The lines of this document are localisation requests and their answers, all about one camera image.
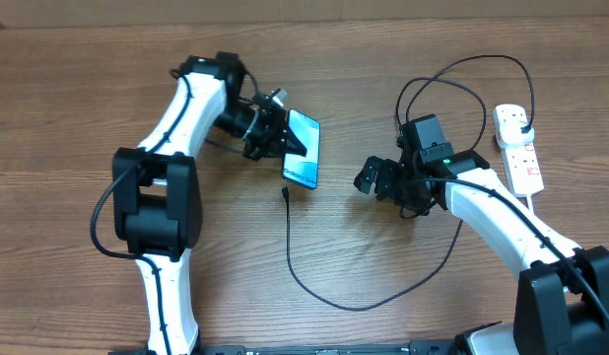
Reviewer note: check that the white charger plug adapter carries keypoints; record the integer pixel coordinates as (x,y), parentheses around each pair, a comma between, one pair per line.
(514,134)

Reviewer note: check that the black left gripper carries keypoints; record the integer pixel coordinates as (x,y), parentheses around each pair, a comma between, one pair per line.
(271,143)

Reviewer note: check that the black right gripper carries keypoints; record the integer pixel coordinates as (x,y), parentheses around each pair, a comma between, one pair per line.
(384,170)

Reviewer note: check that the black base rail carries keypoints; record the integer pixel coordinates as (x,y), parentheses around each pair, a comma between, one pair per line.
(414,347)

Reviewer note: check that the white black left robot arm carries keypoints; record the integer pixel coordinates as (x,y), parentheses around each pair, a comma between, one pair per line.
(152,211)

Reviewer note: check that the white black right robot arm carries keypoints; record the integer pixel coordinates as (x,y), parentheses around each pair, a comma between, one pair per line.
(562,300)

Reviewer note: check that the white power strip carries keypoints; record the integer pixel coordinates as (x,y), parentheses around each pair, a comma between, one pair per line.
(521,165)

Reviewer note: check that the cardboard back panel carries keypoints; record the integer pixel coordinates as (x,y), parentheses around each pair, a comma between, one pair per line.
(27,14)

